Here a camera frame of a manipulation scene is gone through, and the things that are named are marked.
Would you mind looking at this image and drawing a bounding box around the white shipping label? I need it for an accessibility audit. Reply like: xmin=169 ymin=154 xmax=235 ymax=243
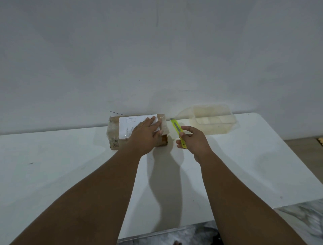
xmin=119 ymin=115 xmax=159 ymax=139

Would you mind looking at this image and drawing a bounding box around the clear plastic container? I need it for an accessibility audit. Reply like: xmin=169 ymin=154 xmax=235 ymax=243
xmin=177 ymin=104 xmax=238 ymax=135

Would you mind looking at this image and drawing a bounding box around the yellow utility knife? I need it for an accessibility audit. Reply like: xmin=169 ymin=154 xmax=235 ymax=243
xmin=171 ymin=119 xmax=188 ymax=149

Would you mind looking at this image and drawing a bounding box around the person's right hand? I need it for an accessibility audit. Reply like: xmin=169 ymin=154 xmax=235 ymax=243
xmin=176 ymin=126 xmax=213 ymax=164

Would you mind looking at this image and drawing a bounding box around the person's left forearm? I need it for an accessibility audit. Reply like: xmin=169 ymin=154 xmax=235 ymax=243
xmin=10 ymin=144 xmax=142 ymax=245

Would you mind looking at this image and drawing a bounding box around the taped brown cardboard box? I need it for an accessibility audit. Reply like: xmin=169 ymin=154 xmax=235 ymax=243
xmin=107 ymin=114 xmax=169 ymax=151

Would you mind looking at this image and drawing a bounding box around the person's left hand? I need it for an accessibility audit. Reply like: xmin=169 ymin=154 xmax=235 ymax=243
xmin=127 ymin=116 xmax=165 ymax=157

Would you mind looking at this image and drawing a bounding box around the person's right forearm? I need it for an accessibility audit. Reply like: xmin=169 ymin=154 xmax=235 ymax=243
xmin=198 ymin=151 xmax=307 ymax=245

